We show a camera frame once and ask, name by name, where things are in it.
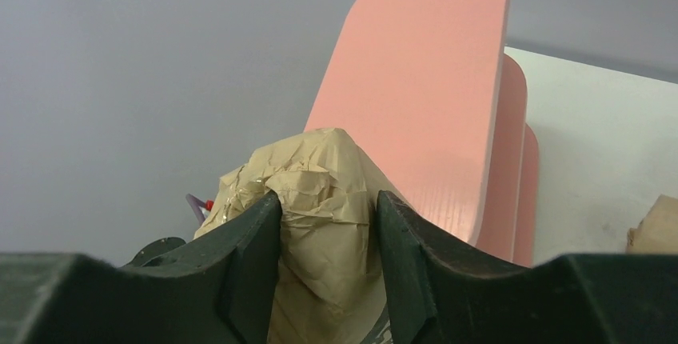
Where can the brown wrapped roll front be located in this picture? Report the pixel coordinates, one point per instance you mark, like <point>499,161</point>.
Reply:
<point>657,231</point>

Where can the pink three-tier shelf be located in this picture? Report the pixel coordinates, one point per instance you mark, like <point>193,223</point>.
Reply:
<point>426,89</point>

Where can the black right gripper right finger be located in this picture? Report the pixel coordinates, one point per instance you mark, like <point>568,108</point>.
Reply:
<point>440,289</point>

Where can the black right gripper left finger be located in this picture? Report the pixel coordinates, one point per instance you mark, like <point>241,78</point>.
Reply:
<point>216,289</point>

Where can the brown paper roll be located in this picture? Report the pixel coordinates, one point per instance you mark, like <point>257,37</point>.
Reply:
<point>330,287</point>

